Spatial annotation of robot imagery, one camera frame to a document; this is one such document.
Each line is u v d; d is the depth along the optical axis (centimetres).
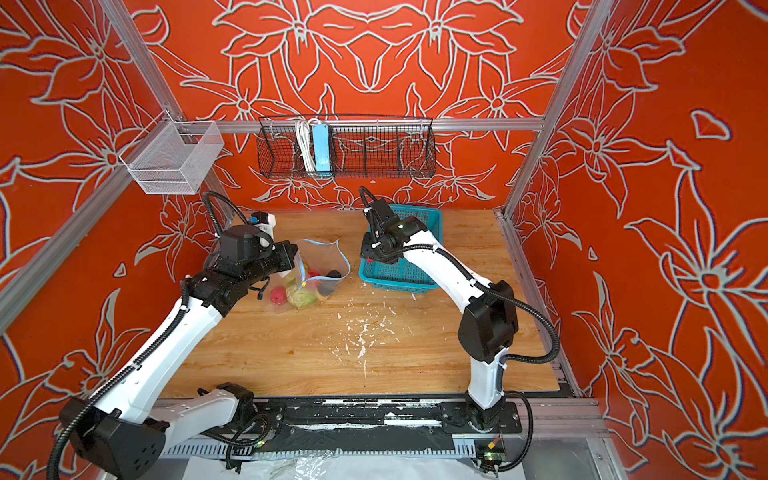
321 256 85
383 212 65
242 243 54
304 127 88
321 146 89
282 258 64
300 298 88
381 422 73
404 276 101
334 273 87
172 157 92
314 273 80
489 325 46
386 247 59
